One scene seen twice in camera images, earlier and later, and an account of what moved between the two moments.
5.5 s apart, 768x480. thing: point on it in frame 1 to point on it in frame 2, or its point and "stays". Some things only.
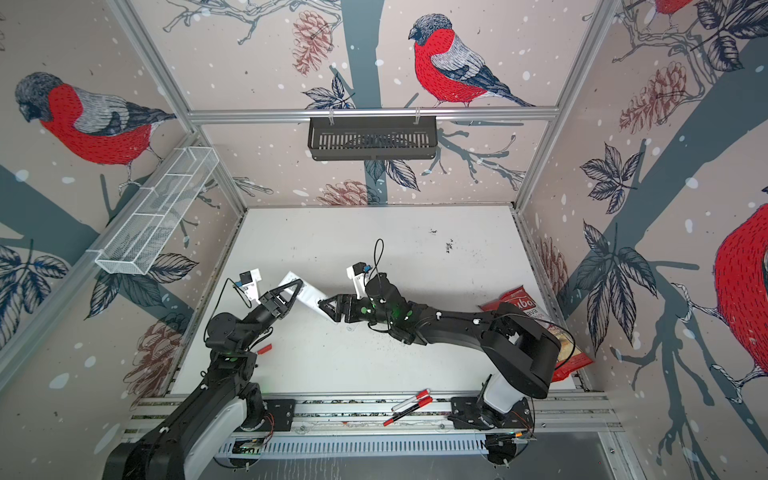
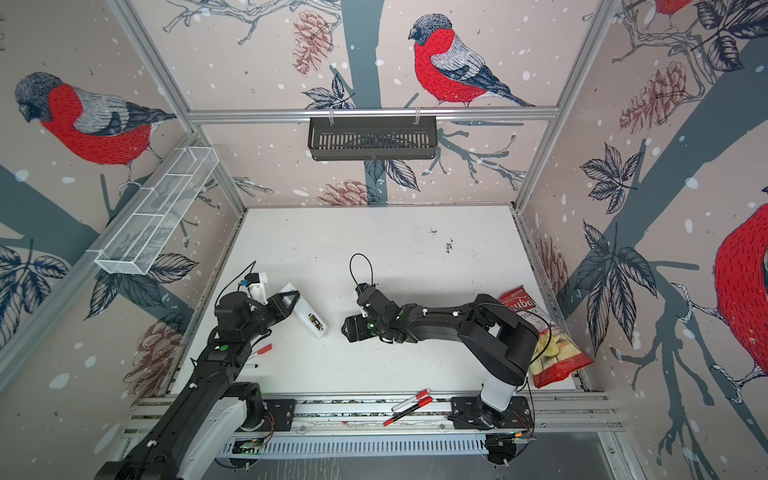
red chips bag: (570, 359) stays
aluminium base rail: (352, 425) stays
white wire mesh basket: (133, 246) stays
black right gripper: (346, 299) to (357, 321)
